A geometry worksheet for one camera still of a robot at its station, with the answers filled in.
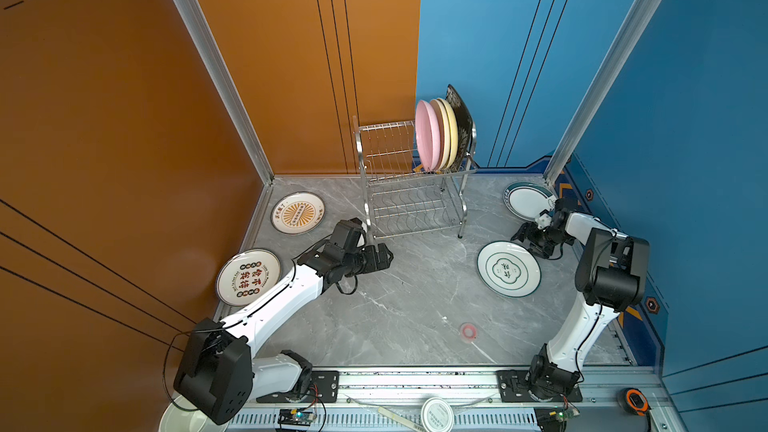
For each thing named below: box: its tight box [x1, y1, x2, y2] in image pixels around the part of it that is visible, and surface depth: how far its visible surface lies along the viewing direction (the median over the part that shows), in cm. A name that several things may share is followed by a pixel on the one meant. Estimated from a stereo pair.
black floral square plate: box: [446, 84, 473, 173], surface depth 77 cm
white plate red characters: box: [216, 249, 282, 307], surface depth 96 cm
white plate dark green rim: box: [503, 182, 557, 221], surface depth 117 cm
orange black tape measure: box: [616, 387, 651, 417], surface depth 71 cm
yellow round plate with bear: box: [438, 98, 459, 172], surface depth 76 cm
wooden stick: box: [378, 406, 424, 432], surface depth 71 cm
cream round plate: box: [432, 99, 450, 172], surface depth 75 cm
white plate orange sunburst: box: [271, 191, 326, 235], surface depth 111 cm
